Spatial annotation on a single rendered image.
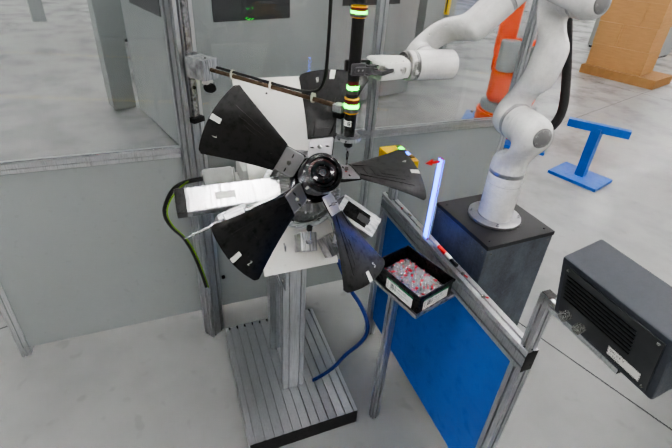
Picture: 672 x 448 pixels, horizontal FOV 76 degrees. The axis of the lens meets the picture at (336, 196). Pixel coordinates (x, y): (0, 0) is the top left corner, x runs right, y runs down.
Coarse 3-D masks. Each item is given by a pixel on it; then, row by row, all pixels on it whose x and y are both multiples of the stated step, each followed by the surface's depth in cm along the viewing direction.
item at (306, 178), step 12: (312, 156) 124; (324, 156) 126; (300, 168) 127; (312, 168) 124; (324, 168) 126; (336, 168) 127; (300, 180) 127; (312, 180) 124; (324, 180) 125; (336, 180) 126; (312, 192) 126; (324, 192) 124
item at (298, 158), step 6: (288, 150) 127; (294, 150) 127; (282, 156) 128; (288, 156) 128; (294, 156) 128; (300, 156) 127; (282, 162) 129; (294, 162) 129; (300, 162) 128; (276, 168) 131; (282, 168) 130; (288, 168) 130; (294, 168) 130; (288, 174) 131; (294, 174) 131
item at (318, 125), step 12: (312, 72) 139; (336, 72) 137; (300, 84) 140; (312, 84) 138; (324, 84) 137; (336, 84) 136; (360, 84) 134; (324, 96) 136; (336, 96) 134; (312, 108) 137; (324, 108) 135; (312, 120) 136; (324, 120) 134; (312, 132) 135; (324, 132) 133
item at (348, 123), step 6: (354, 0) 108; (360, 0) 108; (366, 0) 108; (348, 120) 124; (354, 120) 124; (348, 126) 125; (354, 126) 125; (348, 132) 126; (354, 132) 127; (348, 144) 128
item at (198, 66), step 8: (192, 56) 150; (200, 56) 151; (208, 56) 152; (192, 64) 149; (200, 64) 147; (208, 64) 148; (216, 64) 151; (192, 72) 151; (200, 72) 148; (208, 72) 149; (200, 80) 150; (208, 80) 151
